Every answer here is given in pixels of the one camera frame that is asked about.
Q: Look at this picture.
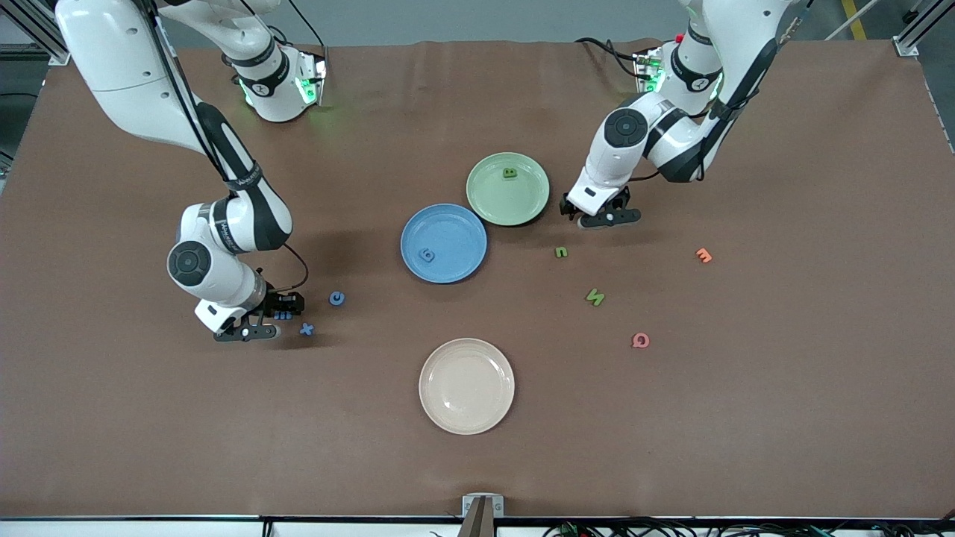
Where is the brown table cover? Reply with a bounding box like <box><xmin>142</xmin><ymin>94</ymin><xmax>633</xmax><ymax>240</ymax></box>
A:
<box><xmin>0</xmin><ymin>39</ymin><xmax>955</xmax><ymax>519</ymax></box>

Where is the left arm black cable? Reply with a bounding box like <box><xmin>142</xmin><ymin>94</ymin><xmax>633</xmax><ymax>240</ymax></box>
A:
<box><xmin>630</xmin><ymin>0</ymin><xmax>815</xmax><ymax>183</ymax></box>

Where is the grey metal mount bracket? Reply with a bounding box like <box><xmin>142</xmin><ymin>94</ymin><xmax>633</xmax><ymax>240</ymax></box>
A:
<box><xmin>457</xmin><ymin>494</ymin><xmax>505</xmax><ymax>537</ymax></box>

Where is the cream plate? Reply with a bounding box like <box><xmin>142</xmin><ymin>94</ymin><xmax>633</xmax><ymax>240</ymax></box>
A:
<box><xmin>419</xmin><ymin>338</ymin><xmax>516</xmax><ymax>436</ymax></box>

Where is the green plate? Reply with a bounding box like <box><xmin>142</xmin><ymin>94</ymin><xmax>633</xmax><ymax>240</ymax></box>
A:
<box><xmin>466</xmin><ymin>152</ymin><xmax>551</xmax><ymax>227</ymax></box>

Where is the blue plate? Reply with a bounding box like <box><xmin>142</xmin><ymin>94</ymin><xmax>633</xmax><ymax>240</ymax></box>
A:
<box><xmin>400</xmin><ymin>204</ymin><xmax>489</xmax><ymax>285</ymax></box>

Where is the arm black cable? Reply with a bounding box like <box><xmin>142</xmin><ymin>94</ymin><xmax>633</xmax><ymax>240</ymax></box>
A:
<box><xmin>630</xmin><ymin>0</ymin><xmax>815</xmax><ymax>183</ymax></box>
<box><xmin>138</xmin><ymin>0</ymin><xmax>310</xmax><ymax>293</ymax></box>

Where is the black base cable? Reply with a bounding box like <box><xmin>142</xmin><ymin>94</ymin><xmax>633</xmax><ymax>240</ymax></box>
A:
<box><xmin>286</xmin><ymin>0</ymin><xmax>329</xmax><ymax>54</ymax></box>
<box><xmin>576</xmin><ymin>36</ymin><xmax>646</xmax><ymax>79</ymax></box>

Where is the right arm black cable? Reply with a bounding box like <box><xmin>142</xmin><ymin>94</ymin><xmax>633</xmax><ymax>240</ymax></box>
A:
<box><xmin>138</xmin><ymin>0</ymin><xmax>310</xmax><ymax>293</ymax></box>

